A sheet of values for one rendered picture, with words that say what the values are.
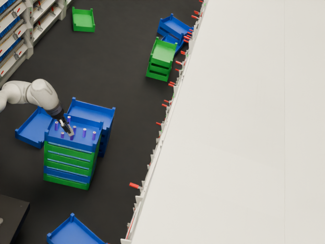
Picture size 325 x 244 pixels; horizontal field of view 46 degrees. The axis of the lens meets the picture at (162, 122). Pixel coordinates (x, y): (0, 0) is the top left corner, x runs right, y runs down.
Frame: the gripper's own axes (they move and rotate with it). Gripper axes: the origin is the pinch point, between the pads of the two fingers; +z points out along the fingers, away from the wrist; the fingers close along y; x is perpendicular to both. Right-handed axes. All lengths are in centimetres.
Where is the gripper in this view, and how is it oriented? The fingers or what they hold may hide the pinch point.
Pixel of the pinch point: (69, 130)
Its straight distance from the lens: 225.3
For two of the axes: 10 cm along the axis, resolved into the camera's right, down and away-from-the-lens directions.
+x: 9.1, -4.1, 0.9
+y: 3.9, 7.2, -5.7
